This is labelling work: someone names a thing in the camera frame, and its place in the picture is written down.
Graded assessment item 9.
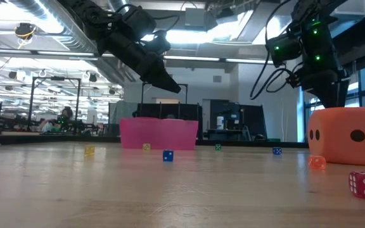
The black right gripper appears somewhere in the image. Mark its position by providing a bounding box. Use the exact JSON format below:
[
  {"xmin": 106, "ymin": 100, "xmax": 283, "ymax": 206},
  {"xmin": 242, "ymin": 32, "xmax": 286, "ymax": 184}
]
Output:
[{"xmin": 292, "ymin": 65, "xmax": 351, "ymax": 109}]

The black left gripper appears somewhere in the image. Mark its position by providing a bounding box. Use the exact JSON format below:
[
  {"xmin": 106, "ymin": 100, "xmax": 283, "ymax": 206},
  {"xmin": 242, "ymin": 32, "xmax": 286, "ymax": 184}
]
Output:
[{"xmin": 96, "ymin": 30, "xmax": 183, "ymax": 94}]

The large orange foam die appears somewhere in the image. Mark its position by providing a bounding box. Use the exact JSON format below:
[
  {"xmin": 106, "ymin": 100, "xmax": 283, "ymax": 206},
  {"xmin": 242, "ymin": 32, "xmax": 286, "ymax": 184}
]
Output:
[{"xmin": 307, "ymin": 106, "xmax": 365, "ymax": 167}]

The pink plastic bin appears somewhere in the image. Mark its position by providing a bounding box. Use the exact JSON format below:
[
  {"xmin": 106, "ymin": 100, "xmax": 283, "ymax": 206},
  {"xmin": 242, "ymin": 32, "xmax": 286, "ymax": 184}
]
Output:
[{"xmin": 119, "ymin": 117, "xmax": 200, "ymax": 151}]

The small orange die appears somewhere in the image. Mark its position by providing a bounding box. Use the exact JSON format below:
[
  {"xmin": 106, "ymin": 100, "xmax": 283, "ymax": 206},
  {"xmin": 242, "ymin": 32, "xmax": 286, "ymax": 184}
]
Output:
[{"xmin": 308, "ymin": 155, "xmax": 327, "ymax": 170}]

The black panel workstation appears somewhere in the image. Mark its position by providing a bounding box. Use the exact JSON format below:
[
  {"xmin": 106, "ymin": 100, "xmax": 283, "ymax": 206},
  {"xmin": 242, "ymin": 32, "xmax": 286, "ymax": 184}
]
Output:
[{"xmin": 136, "ymin": 82, "xmax": 203, "ymax": 140}]

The grey ceiling unit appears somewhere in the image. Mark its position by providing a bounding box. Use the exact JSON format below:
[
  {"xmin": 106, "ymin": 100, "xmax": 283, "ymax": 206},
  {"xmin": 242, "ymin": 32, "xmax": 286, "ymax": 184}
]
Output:
[{"xmin": 184, "ymin": 8, "xmax": 206, "ymax": 28}]

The black cabinet desk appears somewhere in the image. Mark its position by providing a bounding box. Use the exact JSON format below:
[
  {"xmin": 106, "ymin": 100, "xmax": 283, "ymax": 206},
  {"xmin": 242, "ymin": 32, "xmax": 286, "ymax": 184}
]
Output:
[{"xmin": 203, "ymin": 99, "xmax": 267, "ymax": 142}]

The white ceiling box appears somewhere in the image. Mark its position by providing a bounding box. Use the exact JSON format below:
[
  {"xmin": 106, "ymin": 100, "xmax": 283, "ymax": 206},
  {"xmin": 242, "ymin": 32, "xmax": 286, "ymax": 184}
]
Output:
[{"xmin": 330, "ymin": 0, "xmax": 365, "ymax": 22}]

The long ceiling light strip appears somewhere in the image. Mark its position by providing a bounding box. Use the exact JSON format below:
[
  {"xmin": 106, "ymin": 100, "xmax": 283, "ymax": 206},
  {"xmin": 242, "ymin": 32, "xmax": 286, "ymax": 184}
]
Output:
[{"xmin": 0, "ymin": 47, "xmax": 266, "ymax": 64}]

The black ceiling sensor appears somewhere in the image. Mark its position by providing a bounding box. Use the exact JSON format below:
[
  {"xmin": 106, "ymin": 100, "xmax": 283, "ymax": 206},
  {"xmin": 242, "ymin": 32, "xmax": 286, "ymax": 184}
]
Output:
[{"xmin": 14, "ymin": 22, "xmax": 37, "ymax": 41}]

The black window frame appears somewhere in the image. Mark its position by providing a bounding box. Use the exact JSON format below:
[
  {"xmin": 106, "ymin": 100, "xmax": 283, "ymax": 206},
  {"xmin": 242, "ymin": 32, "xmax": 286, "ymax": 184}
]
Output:
[{"xmin": 302, "ymin": 60, "xmax": 365, "ymax": 143}]

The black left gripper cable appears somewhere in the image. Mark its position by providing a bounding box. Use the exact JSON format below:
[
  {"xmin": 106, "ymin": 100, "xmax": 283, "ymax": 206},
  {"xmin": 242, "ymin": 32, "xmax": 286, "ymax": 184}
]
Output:
[{"xmin": 152, "ymin": 14, "xmax": 181, "ymax": 34}]

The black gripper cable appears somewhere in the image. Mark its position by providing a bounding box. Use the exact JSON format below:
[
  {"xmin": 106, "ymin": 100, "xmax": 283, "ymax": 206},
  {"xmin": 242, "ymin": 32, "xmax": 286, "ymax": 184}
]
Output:
[
  {"xmin": 152, "ymin": 14, "xmax": 181, "ymax": 34},
  {"xmin": 250, "ymin": 0, "xmax": 297, "ymax": 101}
]

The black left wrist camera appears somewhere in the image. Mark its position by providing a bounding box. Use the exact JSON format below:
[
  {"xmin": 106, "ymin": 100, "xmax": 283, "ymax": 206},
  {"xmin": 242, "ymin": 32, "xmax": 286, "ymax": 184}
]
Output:
[{"xmin": 120, "ymin": 5, "xmax": 158, "ymax": 32}]

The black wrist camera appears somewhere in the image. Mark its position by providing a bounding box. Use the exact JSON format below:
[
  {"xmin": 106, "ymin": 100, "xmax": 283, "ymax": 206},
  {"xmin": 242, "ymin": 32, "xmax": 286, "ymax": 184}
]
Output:
[
  {"xmin": 266, "ymin": 34, "xmax": 302, "ymax": 68},
  {"xmin": 120, "ymin": 5, "xmax": 158, "ymax": 32}
]

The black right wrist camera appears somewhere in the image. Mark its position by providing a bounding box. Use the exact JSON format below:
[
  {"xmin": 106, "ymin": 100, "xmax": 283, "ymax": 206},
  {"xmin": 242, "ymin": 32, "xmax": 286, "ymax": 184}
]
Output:
[{"xmin": 266, "ymin": 34, "xmax": 302, "ymax": 68}]

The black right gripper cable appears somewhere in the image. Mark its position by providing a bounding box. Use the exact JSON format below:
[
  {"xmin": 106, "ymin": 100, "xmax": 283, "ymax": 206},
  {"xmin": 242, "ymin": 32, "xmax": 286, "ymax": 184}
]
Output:
[{"xmin": 250, "ymin": 0, "xmax": 297, "ymax": 101}]

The silver ventilation duct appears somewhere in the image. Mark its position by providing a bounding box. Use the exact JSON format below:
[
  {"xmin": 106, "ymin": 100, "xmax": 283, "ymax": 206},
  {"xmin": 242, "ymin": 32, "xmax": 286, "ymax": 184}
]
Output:
[{"xmin": 8, "ymin": 0, "xmax": 129, "ymax": 83}]

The black metal rig frame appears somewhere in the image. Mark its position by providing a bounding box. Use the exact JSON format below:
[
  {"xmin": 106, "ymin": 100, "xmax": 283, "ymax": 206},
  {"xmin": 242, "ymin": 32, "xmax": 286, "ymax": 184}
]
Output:
[{"xmin": 27, "ymin": 75, "xmax": 82, "ymax": 134}]

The black aluminium table frame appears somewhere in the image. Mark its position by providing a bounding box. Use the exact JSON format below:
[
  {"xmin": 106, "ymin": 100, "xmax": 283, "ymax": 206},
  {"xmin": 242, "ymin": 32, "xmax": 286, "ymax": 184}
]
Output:
[{"xmin": 0, "ymin": 132, "xmax": 310, "ymax": 149}]

